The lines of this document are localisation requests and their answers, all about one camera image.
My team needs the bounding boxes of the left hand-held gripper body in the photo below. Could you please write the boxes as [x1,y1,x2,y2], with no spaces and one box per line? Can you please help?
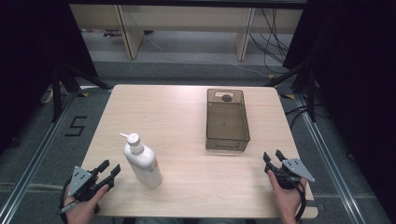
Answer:
[66,165,108,203]

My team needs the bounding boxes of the grey cable plug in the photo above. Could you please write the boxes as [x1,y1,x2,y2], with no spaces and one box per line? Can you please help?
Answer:
[60,203,78,215]

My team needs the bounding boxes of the bundle of black cables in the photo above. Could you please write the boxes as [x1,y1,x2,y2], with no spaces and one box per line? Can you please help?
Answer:
[247,7,291,75]

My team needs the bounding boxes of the metal floor rail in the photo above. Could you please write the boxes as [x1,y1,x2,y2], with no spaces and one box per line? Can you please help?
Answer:
[293,92,369,224]
[0,92,78,224]

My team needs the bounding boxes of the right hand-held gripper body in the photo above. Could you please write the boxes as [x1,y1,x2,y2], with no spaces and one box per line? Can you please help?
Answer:
[263,157,316,190]

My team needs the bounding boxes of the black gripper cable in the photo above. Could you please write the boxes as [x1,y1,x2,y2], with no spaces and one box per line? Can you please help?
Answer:
[293,180,308,223]
[58,176,73,224]

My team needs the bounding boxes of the white pump bottle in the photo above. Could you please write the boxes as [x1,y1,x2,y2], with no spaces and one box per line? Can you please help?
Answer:
[119,132,163,189]

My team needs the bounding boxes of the black metal stand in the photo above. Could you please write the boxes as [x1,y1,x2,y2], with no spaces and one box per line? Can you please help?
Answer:
[50,61,112,123]
[264,60,318,123]

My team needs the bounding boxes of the transparent brown plastic bin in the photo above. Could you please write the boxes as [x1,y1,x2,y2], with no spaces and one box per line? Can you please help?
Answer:
[205,88,251,154]

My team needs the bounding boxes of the black curtain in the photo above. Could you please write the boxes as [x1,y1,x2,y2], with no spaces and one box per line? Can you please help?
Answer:
[282,0,396,222]
[0,0,98,155]

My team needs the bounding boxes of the person's right hand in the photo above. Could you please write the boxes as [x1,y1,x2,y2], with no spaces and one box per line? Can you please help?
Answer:
[267,169,308,224]

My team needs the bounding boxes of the thin white floor cable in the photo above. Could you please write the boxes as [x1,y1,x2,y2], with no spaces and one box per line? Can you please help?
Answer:
[183,58,273,78]

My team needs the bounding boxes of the person's left hand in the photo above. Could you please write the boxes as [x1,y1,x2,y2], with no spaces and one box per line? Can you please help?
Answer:
[63,183,110,224]

